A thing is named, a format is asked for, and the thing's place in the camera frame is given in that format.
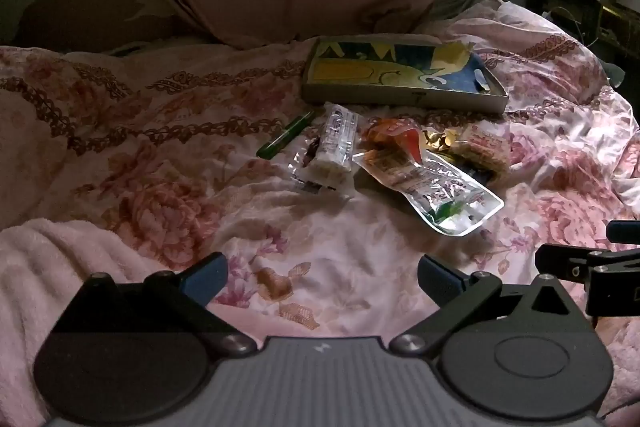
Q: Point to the dark cabinet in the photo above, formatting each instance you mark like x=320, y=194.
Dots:
x=565, y=7

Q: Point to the orange red snack packet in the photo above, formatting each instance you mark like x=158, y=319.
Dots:
x=395, y=138

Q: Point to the shallow printed cardboard box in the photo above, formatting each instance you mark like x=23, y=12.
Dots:
x=380, y=69

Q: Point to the pink fleece blanket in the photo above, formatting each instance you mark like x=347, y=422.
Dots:
x=60, y=267

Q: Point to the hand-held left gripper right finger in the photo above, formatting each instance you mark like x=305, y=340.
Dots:
x=437, y=279

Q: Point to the green pen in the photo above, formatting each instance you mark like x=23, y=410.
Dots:
x=285, y=134

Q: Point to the pink floral blanket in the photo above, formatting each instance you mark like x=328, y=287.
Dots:
x=150, y=132

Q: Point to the large clear printed pouch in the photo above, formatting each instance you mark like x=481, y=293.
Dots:
x=440, y=189

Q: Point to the white bar clear packet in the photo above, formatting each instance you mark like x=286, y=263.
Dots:
x=332, y=147

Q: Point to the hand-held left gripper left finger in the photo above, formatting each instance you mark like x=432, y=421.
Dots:
x=207, y=279

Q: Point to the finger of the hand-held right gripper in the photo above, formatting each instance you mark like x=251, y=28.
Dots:
x=625, y=232
x=560, y=259

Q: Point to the gold wrapper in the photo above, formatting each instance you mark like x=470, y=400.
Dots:
x=439, y=139

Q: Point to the pink print cracker packet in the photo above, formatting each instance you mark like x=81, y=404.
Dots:
x=482, y=148

